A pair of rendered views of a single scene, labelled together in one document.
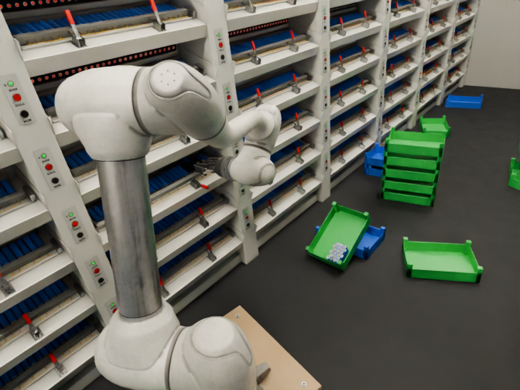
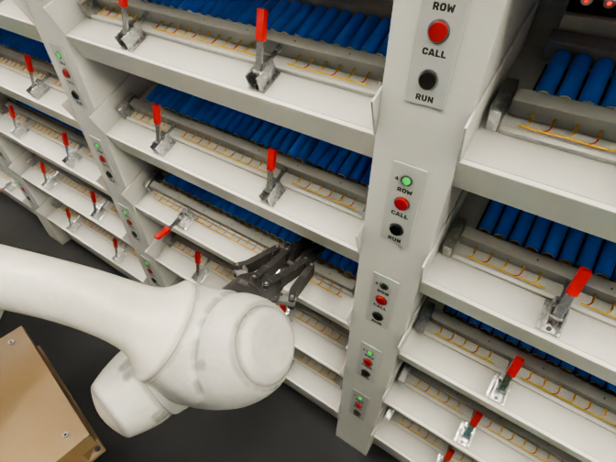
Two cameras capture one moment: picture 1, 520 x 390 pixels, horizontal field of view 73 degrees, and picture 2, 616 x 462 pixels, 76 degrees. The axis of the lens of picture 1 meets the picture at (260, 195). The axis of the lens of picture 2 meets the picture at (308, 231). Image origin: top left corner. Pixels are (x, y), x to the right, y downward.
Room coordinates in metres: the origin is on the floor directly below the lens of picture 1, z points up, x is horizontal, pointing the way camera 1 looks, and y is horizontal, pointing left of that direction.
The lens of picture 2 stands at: (1.23, -0.26, 1.16)
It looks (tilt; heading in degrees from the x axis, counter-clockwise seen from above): 44 degrees down; 79
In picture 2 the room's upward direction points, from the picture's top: straight up
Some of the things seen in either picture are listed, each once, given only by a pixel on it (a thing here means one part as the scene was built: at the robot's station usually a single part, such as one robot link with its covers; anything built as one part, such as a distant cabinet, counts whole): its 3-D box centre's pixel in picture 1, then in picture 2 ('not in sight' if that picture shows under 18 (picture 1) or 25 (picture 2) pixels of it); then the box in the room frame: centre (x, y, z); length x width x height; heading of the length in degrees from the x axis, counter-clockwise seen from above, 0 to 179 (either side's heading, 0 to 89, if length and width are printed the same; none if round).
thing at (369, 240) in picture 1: (350, 233); not in sight; (1.48, -0.45, 0.04); 0.30 x 0.20 x 0.08; 45
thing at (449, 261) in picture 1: (439, 258); not in sight; (1.22, -0.79, 0.04); 0.30 x 0.20 x 0.08; 74
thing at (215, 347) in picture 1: (217, 360); not in sight; (0.53, 0.15, 0.46); 0.18 x 0.16 x 0.22; 75
